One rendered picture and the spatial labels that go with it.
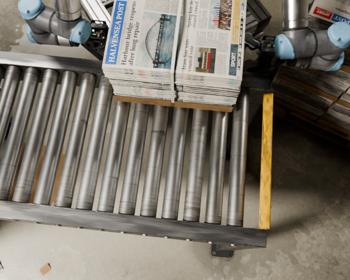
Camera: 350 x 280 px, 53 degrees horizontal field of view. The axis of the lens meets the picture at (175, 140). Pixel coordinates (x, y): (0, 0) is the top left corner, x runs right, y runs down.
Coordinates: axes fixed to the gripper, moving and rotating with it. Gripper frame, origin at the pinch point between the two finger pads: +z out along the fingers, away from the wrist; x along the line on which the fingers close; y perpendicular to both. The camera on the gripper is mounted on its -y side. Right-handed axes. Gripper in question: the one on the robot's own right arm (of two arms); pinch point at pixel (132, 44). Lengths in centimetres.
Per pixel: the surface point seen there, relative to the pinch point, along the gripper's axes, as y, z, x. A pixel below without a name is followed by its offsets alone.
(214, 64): 23.9, 27.4, -18.8
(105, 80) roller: 0.6, -6.9, -14.9
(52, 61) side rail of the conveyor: 0.6, -25.9, -9.9
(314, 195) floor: -79, 91, -30
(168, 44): 23.8, 14.6, -14.2
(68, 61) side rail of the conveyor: 0.6, -20.7, -9.2
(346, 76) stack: -21, 83, 8
